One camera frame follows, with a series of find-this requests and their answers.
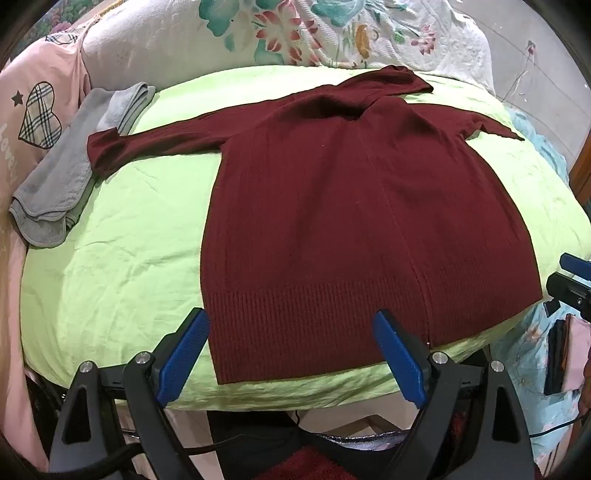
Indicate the light green bed sheet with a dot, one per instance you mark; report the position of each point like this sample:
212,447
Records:
138,230

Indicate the white floral blanket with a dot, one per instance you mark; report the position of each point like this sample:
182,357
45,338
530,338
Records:
323,27

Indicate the grey cloth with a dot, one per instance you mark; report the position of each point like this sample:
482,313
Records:
60,180

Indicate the wooden furniture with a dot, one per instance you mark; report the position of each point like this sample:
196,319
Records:
584,175

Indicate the pink plaid-heart bedding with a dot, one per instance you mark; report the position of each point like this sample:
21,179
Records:
46,69

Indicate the person's dark red clothing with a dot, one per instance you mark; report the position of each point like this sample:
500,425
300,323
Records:
300,464

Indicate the maroon knit sweater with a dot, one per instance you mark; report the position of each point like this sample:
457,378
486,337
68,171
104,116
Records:
346,207

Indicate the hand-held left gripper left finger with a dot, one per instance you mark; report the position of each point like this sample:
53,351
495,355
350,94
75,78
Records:
184,355

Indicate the black flat case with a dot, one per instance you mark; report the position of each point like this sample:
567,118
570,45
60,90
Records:
556,360

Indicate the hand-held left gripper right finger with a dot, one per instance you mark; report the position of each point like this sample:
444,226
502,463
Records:
397,360

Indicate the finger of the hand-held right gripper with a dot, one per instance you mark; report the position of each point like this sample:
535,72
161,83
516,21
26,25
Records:
576,265
570,290

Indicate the pink cloth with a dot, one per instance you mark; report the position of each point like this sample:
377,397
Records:
581,350

